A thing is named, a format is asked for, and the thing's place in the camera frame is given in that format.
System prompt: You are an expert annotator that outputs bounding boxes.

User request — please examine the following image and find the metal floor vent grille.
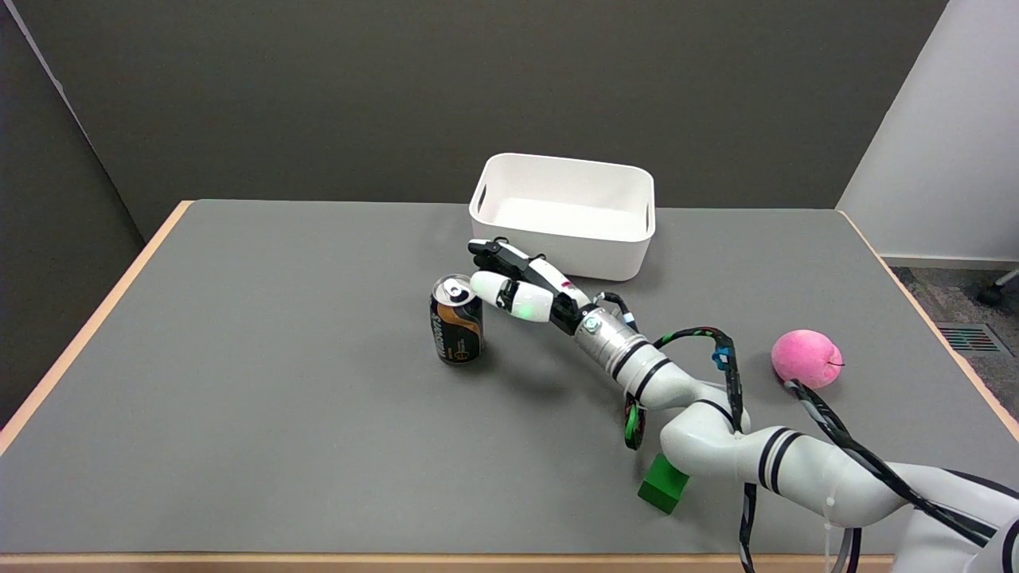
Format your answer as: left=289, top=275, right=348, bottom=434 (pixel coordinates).
left=936, top=322, right=1002, bottom=355

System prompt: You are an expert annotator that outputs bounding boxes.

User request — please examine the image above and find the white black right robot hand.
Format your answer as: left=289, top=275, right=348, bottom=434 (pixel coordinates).
left=467, top=237, right=595, bottom=335

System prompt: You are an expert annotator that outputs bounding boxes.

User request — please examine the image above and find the white plastic storage bin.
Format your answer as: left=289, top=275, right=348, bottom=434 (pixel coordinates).
left=469, top=153, right=656, bottom=282

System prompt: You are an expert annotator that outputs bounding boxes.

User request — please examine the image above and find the pink toy peach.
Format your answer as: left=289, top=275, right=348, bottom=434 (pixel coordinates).
left=771, top=329, right=845, bottom=391

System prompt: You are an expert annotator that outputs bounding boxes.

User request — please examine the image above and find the green cube block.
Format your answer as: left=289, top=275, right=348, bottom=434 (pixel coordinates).
left=637, top=454, right=690, bottom=515

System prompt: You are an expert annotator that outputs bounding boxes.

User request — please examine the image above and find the black chair caster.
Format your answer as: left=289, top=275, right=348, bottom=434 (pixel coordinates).
left=978, top=269, right=1019, bottom=307

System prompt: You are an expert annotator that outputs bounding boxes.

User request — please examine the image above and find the black gold drink can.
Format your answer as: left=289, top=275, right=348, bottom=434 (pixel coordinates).
left=430, top=275, right=484, bottom=367

